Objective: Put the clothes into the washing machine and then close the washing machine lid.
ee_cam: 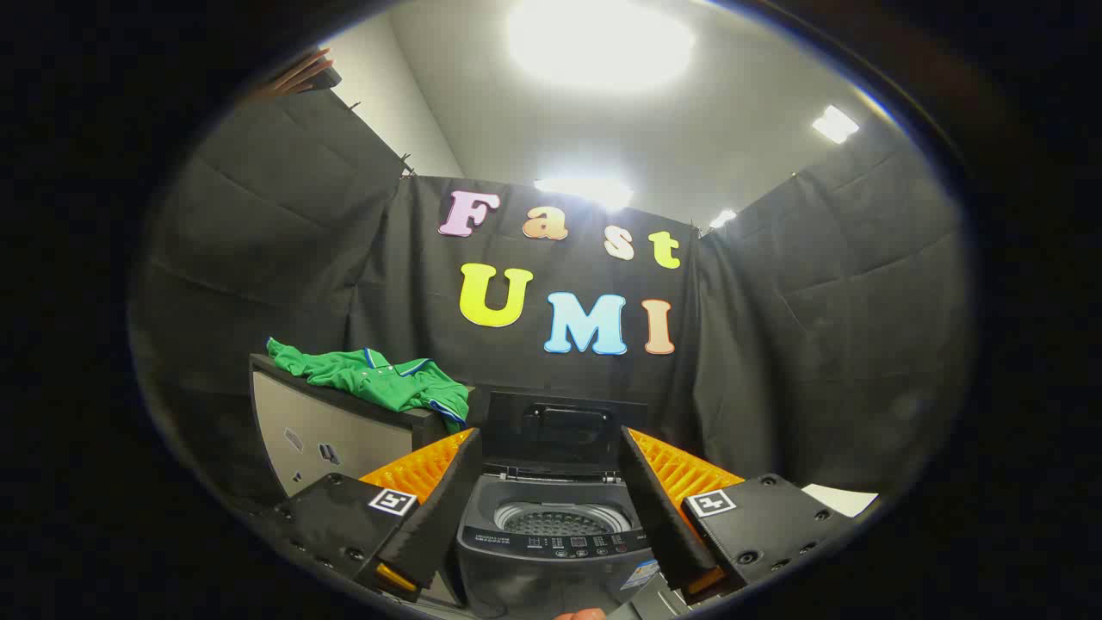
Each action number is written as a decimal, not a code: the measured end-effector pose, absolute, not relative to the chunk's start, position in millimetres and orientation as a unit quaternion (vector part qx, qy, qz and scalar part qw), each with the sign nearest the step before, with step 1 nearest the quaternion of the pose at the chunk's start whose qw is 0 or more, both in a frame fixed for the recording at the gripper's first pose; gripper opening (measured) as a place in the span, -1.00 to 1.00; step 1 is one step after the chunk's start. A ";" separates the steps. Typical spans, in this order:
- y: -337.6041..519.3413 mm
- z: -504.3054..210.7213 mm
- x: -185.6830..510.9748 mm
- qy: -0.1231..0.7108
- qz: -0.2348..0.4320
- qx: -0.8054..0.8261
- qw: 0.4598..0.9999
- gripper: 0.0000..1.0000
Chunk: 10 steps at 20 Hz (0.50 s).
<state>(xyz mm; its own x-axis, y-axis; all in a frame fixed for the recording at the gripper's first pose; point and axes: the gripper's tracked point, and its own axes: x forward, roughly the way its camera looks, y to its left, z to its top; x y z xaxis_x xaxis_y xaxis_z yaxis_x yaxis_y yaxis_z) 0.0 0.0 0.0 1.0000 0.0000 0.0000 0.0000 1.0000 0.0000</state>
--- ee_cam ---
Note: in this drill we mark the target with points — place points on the black backdrop cloth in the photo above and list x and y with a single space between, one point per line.
775 344

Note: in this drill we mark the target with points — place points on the bright ceiling light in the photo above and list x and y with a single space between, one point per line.
585 191

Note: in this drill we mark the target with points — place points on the large round ceiling light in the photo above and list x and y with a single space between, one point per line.
598 43

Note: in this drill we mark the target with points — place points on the grey washing machine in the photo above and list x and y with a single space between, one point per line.
551 551

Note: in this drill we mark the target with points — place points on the small ceiling light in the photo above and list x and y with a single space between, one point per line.
722 219

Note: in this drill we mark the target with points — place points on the green polo shirt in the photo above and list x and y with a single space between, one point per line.
370 375

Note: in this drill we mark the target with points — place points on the grey cabinet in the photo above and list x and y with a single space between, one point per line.
344 430

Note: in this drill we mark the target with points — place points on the black phone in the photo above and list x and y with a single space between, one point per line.
325 79

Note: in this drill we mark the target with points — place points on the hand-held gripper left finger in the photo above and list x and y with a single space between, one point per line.
437 518

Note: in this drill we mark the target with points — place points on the rectangular ceiling light panel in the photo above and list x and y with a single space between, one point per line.
835 124

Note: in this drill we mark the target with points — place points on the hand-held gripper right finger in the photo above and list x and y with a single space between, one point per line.
663 517

